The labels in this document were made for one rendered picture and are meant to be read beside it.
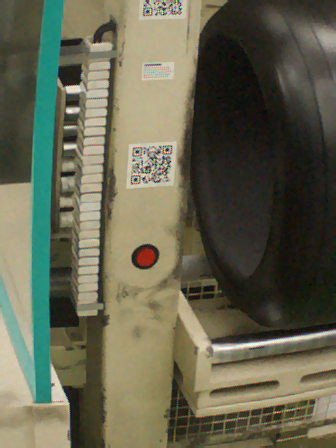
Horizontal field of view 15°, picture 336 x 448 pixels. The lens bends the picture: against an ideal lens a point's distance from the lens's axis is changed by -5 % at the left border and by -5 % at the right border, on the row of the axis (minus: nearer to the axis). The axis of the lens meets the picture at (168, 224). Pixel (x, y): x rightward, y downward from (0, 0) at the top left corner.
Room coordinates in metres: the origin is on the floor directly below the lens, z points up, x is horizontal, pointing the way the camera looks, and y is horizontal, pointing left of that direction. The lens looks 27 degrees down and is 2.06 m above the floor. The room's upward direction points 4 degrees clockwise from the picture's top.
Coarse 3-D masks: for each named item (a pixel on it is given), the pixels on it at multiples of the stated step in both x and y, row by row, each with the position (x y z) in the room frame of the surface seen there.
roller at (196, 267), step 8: (184, 256) 2.09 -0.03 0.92; (192, 256) 2.09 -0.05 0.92; (200, 256) 2.10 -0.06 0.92; (184, 264) 2.07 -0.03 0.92; (192, 264) 2.08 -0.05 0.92; (200, 264) 2.08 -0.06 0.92; (208, 264) 2.08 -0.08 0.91; (184, 272) 2.06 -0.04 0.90; (192, 272) 2.07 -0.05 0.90; (200, 272) 2.07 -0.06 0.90; (208, 272) 2.08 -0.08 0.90; (184, 280) 2.07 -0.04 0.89
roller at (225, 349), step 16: (240, 336) 1.83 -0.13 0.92; (256, 336) 1.83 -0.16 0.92; (272, 336) 1.83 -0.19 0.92; (288, 336) 1.84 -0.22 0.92; (304, 336) 1.84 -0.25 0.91; (320, 336) 1.85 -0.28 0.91; (224, 352) 1.79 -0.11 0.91; (240, 352) 1.80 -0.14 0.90; (256, 352) 1.81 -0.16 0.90; (272, 352) 1.82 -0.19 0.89; (288, 352) 1.83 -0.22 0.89
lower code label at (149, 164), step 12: (132, 144) 1.82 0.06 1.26; (144, 144) 1.82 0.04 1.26; (156, 144) 1.83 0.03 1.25; (168, 144) 1.84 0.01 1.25; (132, 156) 1.82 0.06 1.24; (144, 156) 1.82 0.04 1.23; (156, 156) 1.83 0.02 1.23; (168, 156) 1.84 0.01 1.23; (132, 168) 1.82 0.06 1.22; (144, 168) 1.82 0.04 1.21; (156, 168) 1.83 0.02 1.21; (168, 168) 1.84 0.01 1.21; (132, 180) 1.82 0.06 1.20; (144, 180) 1.82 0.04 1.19; (156, 180) 1.83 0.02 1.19; (168, 180) 1.84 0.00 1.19
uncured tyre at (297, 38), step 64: (256, 0) 1.99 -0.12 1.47; (320, 0) 1.99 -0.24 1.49; (256, 64) 1.87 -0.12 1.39; (320, 64) 1.81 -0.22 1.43; (192, 128) 2.15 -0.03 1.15; (256, 128) 2.26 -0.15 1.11; (320, 128) 1.74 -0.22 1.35; (192, 192) 2.14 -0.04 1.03; (256, 192) 2.20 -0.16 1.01; (320, 192) 1.70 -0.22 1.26; (256, 256) 2.09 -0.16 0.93; (320, 256) 1.70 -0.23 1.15; (256, 320) 1.85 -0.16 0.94; (320, 320) 1.78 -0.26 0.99
